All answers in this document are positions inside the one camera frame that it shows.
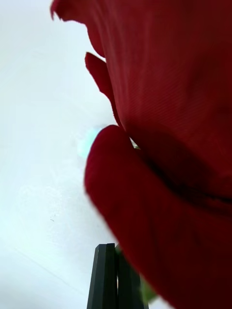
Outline red rose with green stem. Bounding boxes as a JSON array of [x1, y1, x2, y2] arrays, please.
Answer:
[[50, 0, 232, 309]]

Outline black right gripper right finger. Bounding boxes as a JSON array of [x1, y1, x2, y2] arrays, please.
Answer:
[[117, 252, 149, 309]]

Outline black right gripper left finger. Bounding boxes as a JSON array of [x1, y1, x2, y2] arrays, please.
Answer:
[[87, 243, 119, 309]]

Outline pale blue flower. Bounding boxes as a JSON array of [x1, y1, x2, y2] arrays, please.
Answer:
[[76, 123, 109, 160]]

